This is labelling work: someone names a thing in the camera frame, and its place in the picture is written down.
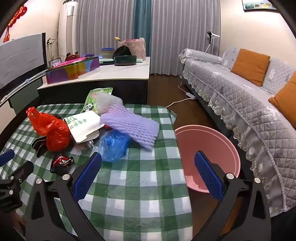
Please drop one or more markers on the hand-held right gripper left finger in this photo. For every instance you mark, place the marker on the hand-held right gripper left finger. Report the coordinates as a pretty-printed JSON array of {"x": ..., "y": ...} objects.
[{"x": 89, "y": 176}]

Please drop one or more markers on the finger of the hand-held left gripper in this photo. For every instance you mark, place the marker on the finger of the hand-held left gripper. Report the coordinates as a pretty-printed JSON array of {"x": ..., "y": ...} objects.
[
  {"x": 6, "y": 157},
  {"x": 22, "y": 171}
]

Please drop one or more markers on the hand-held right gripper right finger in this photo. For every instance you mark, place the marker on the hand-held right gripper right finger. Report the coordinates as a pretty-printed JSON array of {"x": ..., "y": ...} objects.
[{"x": 208, "y": 176}]

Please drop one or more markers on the black snack wrapper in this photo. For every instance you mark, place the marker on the black snack wrapper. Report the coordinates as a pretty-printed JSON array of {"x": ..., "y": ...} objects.
[{"x": 39, "y": 146}]

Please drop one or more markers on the black and red wrapper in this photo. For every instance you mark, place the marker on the black and red wrapper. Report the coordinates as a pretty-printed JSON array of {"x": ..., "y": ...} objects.
[{"x": 61, "y": 162}]

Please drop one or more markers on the pink plastic basin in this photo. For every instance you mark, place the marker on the pink plastic basin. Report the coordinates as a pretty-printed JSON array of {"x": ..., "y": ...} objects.
[{"x": 208, "y": 139}]

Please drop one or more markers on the blue plastic bag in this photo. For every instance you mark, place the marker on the blue plastic bag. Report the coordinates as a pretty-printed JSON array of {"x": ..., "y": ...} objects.
[{"x": 113, "y": 143}]

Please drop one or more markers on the white foam takeout box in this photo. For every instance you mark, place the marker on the white foam takeout box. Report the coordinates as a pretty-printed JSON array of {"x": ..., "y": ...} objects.
[{"x": 85, "y": 125}]

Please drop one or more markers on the red plastic bag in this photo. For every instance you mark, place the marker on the red plastic bag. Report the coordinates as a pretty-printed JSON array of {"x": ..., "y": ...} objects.
[{"x": 55, "y": 132}]

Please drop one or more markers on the purple foam net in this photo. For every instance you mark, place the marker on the purple foam net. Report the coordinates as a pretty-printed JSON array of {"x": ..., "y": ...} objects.
[{"x": 134, "y": 125}]

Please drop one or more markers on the white foam net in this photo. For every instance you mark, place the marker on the white foam net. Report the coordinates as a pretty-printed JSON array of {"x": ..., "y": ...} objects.
[{"x": 108, "y": 102}]

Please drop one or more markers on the green snack packet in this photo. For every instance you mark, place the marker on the green snack packet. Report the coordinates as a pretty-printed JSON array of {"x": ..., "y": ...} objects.
[{"x": 92, "y": 97}]

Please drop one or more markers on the green checkered tablecloth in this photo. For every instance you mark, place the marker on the green checkered tablecloth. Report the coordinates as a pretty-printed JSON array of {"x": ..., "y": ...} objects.
[{"x": 138, "y": 185}]

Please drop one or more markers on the TV cabinet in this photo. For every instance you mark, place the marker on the TV cabinet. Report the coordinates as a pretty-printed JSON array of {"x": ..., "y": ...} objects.
[{"x": 23, "y": 97}]

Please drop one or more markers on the sofa with grey quilted cover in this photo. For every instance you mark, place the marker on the sofa with grey quilted cover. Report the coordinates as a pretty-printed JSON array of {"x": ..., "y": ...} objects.
[{"x": 231, "y": 99}]

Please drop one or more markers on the white power strip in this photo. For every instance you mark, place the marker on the white power strip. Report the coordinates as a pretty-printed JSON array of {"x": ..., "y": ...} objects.
[{"x": 190, "y": 95}]

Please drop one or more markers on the television with grey cover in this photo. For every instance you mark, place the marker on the television with grey cover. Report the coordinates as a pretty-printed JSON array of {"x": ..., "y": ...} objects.
[{"x": 20, "y": 58}]

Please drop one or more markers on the colourful tin box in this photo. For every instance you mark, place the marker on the colourful tin box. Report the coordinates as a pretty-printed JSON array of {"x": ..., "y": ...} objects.
[{"x": 69, "y": 71}]

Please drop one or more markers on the white-topped coffee table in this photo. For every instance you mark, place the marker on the white-topped coffee table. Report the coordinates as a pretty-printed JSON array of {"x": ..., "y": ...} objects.
[{"x": 120, "y": 73}]

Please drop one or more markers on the orange cushion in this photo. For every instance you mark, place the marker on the orange cushion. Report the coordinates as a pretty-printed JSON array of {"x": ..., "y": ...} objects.
[
  {"x": 286, "y": 102},
  {"x": 251, "y": 67}
]

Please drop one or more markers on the thin bamboo plant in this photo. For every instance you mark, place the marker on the thin bamboo plant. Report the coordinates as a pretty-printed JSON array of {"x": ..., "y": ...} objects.
[{"x": 51, "y": 49}]

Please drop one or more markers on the dark green bowl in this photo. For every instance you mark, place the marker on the dark green bowl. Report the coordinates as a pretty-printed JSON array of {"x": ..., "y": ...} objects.
[{"x": 126, "y": 60}]

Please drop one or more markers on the stack of coloured bowls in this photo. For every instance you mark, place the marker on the stack of coloured bowls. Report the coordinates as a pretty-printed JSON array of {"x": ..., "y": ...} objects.
[{"x": 107, "y": 52}]

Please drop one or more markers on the white floor stand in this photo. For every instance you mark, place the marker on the white floor stand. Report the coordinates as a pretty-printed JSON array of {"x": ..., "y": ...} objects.
[{"x": 211, "y": 40}]

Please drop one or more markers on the pink lace-covered basket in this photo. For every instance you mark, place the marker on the pink lace-covered basket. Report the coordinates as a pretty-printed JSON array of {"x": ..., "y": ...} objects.
[{"x": 138, "y": 49}]

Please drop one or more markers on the white standing air conditioner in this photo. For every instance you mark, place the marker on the white standing air conditioner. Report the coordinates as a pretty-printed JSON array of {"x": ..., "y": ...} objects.
[{"x": 68, "y": 30}]

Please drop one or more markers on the grey sheer curtain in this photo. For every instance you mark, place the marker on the grey sheer curtain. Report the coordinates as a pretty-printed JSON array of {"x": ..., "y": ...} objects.
[
  {"x": 104, "y": 23},
  {"x": 185, "y": 34}
]

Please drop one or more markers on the teal curtain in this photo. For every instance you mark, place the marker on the teal curtain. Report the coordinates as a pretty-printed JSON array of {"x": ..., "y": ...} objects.
[{"x": 143, "y": 25}]

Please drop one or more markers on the photo frame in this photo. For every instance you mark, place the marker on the photo frame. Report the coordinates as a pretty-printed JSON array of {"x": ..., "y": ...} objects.
[{"x": 55, "y": 62}]

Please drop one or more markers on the red wall decoration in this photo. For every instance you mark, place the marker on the red wall decoration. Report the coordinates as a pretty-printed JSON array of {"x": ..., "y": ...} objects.
[{"x": 13, "y": 18}]

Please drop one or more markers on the framed wall picture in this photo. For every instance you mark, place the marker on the framed wall picture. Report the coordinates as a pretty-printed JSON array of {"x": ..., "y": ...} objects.
[{"x": 256, "y": 4}]

